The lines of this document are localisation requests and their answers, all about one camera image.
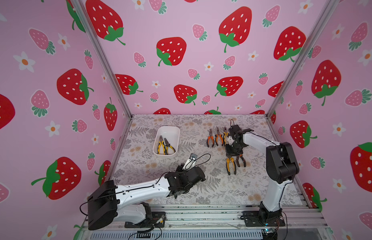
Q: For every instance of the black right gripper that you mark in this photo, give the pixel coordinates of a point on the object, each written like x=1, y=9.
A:
x=232, y=149

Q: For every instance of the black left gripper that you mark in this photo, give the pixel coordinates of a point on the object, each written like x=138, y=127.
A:
x=179, y=170

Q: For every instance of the yellow handled pliers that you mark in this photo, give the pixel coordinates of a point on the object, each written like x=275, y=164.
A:
x=225, y=136

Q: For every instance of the orange black pliers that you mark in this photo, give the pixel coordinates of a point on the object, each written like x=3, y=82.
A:
x=219, y=138

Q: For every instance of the small yellow diagonal pliers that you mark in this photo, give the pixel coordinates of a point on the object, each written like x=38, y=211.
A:
x=169, y=149

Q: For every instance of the white plastic storage box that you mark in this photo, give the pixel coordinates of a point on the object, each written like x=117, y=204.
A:
x=172, y=134

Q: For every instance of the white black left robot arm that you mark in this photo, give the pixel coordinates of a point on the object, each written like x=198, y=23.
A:
x=127, y=203

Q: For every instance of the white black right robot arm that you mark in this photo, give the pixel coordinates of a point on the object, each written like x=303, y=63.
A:
x=281, y=167

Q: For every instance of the yellow black combination pliers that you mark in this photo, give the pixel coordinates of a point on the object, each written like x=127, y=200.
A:
x=161, y=150

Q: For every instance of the floral patterned table mat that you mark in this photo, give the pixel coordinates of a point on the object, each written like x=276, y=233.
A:
x=137, y=162

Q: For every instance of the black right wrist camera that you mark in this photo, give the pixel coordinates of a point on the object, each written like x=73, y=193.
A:
x=235, y=131

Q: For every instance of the aluminium rail frame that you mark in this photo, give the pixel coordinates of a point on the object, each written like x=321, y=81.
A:
x=226, y=222

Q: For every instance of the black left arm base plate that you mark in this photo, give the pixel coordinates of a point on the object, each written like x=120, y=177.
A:
x=155, y=219

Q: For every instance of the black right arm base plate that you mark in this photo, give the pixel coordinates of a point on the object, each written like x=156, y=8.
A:
x=263, y=218

